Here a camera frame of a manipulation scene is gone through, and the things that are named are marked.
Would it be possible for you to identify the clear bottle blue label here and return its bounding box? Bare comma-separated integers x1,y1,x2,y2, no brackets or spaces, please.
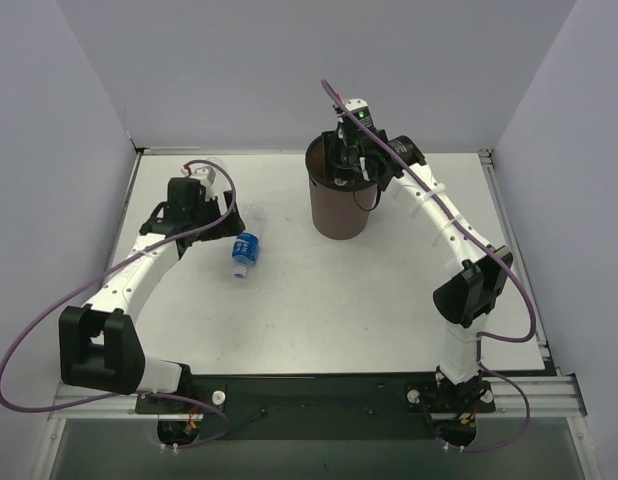
231,205,265,279

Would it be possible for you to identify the clear unlabelled plastic bottle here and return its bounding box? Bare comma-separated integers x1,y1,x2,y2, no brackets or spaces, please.
207,157,231,196

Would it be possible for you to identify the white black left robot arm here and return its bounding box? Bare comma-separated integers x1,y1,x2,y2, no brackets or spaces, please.
58,168,244,412

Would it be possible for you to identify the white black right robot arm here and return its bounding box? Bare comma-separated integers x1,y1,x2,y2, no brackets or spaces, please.
321,99,513,385

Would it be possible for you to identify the brown plastic bin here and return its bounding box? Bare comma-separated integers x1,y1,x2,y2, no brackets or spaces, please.
305,132,378,240

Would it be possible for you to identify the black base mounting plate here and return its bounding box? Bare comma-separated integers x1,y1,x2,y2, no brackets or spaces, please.
133,372,498,441

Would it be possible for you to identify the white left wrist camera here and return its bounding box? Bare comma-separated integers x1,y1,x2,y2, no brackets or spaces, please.
181,165,216,198

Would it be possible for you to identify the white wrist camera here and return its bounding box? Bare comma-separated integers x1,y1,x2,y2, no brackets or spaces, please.
332,98,369,115
181,165,216,198

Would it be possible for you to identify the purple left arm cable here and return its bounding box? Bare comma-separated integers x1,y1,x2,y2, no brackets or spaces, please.
0,159,238,449

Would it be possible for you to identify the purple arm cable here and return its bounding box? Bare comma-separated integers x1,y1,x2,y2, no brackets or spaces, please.
321,78,539,455
0,159,238,449

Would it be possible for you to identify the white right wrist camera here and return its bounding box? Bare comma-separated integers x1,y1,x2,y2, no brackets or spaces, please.
332,98,369,115

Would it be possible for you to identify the aluminium table edge rail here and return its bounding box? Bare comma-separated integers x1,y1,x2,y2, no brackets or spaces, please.
106,146,200,251

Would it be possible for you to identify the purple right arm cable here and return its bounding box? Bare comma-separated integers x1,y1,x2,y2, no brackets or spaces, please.
321,78,539,455

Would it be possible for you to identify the aluminium front rail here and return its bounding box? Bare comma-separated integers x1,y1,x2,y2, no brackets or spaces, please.
51,376,587,419

